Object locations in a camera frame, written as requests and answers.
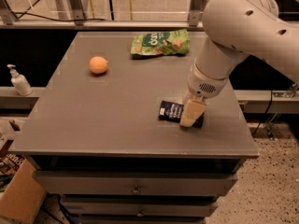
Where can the cardboard box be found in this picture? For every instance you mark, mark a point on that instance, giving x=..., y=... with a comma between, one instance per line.
x=20, y=202

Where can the white pump dispenser bottle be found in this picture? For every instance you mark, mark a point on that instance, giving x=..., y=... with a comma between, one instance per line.
x=19, y=81

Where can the orange ball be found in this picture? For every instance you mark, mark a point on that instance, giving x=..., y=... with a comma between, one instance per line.
x=98, y=65

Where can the grey drawer cabinet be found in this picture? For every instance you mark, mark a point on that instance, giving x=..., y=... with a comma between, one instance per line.
x=97, y=141

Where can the white gripper with vent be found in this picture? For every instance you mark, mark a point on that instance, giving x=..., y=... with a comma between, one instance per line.
x=204, y=84

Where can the green snack bag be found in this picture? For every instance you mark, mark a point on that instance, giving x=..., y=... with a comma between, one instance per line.
x=161, y=43

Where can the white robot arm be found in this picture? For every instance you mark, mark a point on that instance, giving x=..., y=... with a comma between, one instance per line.
x=236, y=29

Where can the dark blue rxbar wrapper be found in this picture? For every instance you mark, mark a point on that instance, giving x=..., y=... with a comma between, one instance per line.
x=172, y=112

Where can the magazine in box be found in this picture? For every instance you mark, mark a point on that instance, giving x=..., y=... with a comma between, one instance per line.
x=9, y=166

